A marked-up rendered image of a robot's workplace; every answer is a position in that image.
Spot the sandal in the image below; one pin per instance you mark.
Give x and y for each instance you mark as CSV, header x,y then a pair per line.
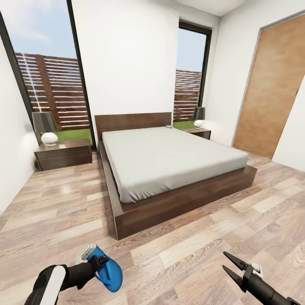
x,y
109,273

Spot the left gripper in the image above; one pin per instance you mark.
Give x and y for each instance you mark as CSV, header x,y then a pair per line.
x,y
88,269

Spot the fixed window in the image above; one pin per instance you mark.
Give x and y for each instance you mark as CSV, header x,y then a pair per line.
x,y
41,43
193,46

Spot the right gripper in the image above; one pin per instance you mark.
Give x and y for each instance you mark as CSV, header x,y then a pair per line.
x,y
250,282

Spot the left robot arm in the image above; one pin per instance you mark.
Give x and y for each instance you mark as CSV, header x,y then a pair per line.
x,y
59,278

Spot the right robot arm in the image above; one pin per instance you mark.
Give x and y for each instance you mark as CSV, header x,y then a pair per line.
x,y
252,282

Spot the sliding door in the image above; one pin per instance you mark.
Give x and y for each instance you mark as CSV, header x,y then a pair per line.
x,y
277,73

